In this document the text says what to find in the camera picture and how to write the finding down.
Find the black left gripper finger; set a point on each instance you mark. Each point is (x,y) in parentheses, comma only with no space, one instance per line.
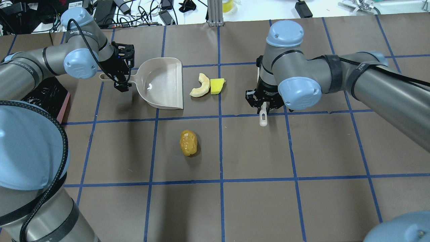
(122,87)

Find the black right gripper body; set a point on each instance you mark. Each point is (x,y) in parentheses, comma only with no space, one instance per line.
(267,94)

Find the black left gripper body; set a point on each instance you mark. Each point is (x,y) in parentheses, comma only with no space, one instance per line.
(118,69)

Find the white hand brush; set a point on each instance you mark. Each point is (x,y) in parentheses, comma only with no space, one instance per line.
(263,119)

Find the beige plastic dustpan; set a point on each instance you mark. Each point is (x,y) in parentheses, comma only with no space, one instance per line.
(159,82)

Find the yellow sponge piece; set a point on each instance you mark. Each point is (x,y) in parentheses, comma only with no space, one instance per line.
(216,85)

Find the pale banana peel toy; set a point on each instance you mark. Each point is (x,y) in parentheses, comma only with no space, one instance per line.
(204,87)

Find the yellow lemon-shaped toy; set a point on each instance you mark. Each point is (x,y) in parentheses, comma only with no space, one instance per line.
(188,142)

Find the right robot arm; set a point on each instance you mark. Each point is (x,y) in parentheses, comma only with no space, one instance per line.
(286,78)

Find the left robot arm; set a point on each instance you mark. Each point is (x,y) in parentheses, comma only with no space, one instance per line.
(34,146)

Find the pink bin with black bag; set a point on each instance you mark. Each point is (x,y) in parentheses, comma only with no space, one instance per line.
(51,96)

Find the yellow tape roll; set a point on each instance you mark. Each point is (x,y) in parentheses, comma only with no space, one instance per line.
(227,5)

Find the black power adapter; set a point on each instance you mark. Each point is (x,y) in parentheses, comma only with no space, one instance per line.
(302,9)

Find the white clamp tool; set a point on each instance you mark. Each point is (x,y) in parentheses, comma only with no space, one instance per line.
(363,6)

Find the aluminium frame post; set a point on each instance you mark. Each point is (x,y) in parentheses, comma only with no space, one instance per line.
(215,13)

